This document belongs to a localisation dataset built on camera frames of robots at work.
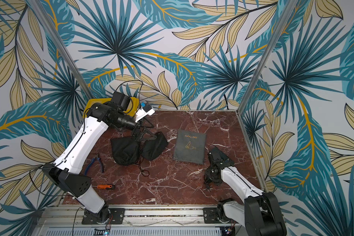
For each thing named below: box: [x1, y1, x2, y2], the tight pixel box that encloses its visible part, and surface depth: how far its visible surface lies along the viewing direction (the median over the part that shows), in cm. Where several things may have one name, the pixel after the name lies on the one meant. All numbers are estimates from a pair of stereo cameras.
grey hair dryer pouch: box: [173, 129, 207, 165], surface depth 102 cm
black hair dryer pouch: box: [110, 136, 141, 167], surface depth 91 cm
